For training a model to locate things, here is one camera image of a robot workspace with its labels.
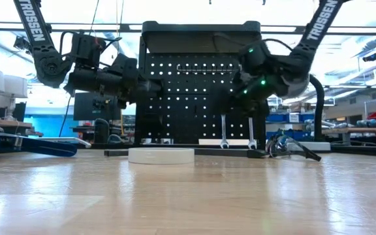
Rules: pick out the wooden workbench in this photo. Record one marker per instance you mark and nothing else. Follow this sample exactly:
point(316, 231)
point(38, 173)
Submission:
point(364, 131)

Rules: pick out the black office chair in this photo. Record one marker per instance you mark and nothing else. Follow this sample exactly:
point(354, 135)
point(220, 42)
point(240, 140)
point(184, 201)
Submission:
point(101, 130)

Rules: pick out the black ceiling fixture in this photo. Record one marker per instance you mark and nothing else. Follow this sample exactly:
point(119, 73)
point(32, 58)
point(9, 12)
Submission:
point(20, 44)

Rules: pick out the black and silver level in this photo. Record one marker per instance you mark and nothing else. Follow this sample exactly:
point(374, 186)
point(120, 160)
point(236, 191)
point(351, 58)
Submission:
point(214, 152)

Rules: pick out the blue storage bins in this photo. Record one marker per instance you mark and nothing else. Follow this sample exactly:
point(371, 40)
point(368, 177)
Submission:
point(276, 117)

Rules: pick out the white desk lamp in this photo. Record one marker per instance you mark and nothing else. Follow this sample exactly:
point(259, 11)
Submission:
point(318, 107)

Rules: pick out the white masking tape roll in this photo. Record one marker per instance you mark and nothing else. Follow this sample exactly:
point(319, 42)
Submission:
point(160, 156)

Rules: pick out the blue caulking gun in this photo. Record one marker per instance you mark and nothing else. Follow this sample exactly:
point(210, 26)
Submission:
point(44, 148)

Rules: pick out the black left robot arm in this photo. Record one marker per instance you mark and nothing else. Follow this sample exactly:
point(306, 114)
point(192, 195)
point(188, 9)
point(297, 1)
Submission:
point(33, 26)

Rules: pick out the black monitor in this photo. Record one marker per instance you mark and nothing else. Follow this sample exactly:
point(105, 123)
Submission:
point(87, 111)

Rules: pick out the long silver combination wrench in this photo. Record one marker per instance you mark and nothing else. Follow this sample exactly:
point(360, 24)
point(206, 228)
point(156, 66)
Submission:
point(223, 130)

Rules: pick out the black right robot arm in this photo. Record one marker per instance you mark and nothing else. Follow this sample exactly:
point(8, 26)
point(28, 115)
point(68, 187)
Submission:
point(322, 19)

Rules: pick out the black pegboard cart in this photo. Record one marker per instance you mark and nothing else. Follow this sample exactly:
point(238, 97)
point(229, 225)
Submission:
point(191, 107)

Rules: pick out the short silver combination wrench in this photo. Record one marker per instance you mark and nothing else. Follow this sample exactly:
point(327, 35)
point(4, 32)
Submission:
point(251, 130)

